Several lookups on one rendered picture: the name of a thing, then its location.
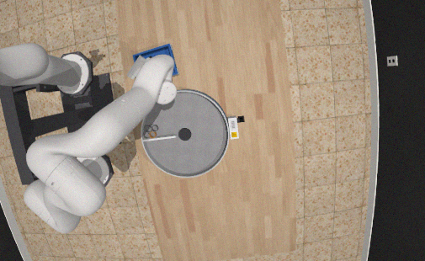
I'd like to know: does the blue open-top crate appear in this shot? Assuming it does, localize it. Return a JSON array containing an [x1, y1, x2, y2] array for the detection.
[[133, 44, 178, 75]]

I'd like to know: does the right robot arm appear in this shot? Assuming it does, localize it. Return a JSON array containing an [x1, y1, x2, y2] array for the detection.
[[24, 54, 177, 233]]

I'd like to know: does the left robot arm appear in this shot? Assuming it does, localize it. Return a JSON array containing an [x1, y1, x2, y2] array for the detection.
[[0, 43, 89, 93]]

